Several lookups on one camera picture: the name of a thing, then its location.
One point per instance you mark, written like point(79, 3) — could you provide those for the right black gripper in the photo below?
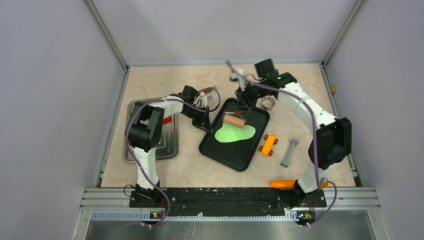
point(241, 105)

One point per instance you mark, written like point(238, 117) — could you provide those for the orange handled tool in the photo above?
point(290, 184)

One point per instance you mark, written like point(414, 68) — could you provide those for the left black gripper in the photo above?
point(206, 126)

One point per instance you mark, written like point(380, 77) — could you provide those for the yellow toy brick car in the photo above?
point(267, 148)

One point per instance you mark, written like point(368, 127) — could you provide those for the small wooden cork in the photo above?
point(332, 88)

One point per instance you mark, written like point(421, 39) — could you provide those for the round metal cookie cutter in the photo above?
point(267, 103)

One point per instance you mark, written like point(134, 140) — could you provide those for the green dough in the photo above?
point(229, 133)

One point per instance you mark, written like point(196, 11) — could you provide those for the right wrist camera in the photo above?
point(238, 76)

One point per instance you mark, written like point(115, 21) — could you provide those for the wooden dough roller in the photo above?
point(234, 119)

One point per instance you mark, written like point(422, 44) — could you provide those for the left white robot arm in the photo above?
point(148, 183)

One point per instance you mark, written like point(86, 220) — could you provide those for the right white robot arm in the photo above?
point(331, 136)

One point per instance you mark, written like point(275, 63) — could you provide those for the metal scraper wooden handle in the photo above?
point(206, 90)

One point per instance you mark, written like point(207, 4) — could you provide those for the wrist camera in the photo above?
point(204, 99)
point(238, 76)

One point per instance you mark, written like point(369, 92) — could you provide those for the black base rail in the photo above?
point(226, 202)

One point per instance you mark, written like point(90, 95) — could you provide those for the silver metal tray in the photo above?
point(167, 146)

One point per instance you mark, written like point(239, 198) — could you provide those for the black baking tray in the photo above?
point(235, 155)

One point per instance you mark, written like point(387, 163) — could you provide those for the grey plastic bolt toy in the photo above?
point(287, 157)

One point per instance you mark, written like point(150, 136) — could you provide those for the red dough disc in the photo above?
point(167, 120)

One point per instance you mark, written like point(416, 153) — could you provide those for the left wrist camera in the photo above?
point(204, 99)

